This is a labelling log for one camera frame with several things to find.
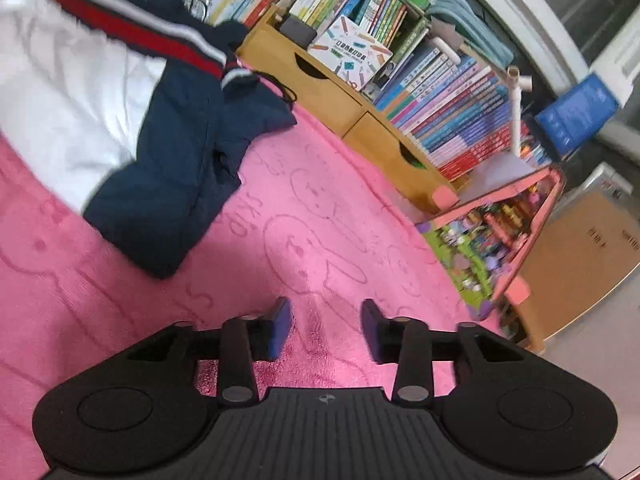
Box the white navy zip jacket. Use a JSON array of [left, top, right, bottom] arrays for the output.
[[1, 0, 296, 278]]

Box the pink dollhouse toy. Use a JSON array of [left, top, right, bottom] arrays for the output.
[[416, 165, 564, 321]]

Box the pink bunny print blanket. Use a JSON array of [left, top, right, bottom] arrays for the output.
[[0, 58, 507, 480]]

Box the cardboard box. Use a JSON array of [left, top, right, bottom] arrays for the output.
[[502, 191, 639, 353]]

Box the row of upright books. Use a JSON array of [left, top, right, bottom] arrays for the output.
[[182, 0, 549, 180]]

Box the wooden drawer organizer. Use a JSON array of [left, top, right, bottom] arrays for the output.
[[239, 6, 459, 214]]

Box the blue booklet box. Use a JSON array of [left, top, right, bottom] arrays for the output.
[[535, 74, 620, 157]]

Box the white label printer box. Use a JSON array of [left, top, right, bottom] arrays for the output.
[[307, 15, 392, 91]]

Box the black power adapter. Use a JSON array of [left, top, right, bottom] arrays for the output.
[[278, 14, 317, 50]]

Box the folded teal cloth stack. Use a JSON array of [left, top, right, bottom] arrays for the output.
[[426, 0, 514, 70]]

